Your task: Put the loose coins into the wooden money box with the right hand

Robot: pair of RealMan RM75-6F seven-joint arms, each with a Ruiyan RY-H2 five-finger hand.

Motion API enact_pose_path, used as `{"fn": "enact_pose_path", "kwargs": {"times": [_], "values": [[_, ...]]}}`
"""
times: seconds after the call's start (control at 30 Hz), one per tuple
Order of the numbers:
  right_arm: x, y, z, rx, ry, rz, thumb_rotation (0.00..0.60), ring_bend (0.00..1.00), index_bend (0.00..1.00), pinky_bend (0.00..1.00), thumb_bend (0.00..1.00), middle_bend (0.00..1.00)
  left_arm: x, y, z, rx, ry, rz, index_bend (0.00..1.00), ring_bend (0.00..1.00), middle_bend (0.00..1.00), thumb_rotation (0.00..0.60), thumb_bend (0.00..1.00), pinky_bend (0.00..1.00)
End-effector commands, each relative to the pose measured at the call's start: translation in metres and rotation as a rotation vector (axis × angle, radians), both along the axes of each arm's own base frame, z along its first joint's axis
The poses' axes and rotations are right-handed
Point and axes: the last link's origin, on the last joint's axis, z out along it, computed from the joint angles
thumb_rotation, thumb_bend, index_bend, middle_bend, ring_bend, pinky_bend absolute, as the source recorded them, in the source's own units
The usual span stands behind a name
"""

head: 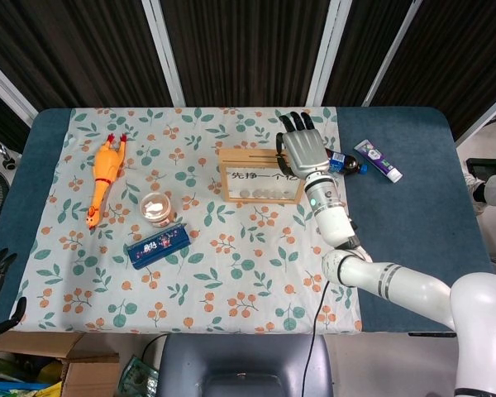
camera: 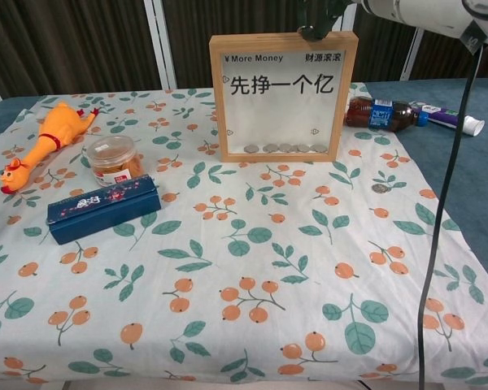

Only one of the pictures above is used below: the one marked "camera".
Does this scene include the dark pleated curtain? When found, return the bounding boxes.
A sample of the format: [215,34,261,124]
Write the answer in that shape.
[162,0,420,89]
[0,0,163,98]
[408,28,488,80]

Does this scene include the purple and white toothpaste tube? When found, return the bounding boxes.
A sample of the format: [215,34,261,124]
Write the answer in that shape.
[408,101,486,137]

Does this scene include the clear plastic snack jar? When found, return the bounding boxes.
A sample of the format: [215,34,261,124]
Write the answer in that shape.
[85,135,144,188]

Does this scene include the cola bottle with blue label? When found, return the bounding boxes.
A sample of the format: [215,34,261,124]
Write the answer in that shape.
[343,96,430,133]

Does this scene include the black cable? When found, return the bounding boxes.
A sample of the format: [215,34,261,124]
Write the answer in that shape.
[416,40,486,390]

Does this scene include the orange rubber chicken toy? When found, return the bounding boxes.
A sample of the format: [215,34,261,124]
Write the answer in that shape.
[0,101,101,195]

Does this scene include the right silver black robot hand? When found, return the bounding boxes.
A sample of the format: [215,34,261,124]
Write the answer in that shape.
[296,0,357,41]

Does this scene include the wooden frame money box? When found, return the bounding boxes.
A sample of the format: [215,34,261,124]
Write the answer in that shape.
[209,30,359,163]

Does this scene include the fruit and leaf print tablecloth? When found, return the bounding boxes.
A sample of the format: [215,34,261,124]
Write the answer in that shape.
[0,83,488,385]

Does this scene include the dark blue rectangular box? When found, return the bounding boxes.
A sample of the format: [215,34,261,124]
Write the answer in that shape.
[46,173,163,246]

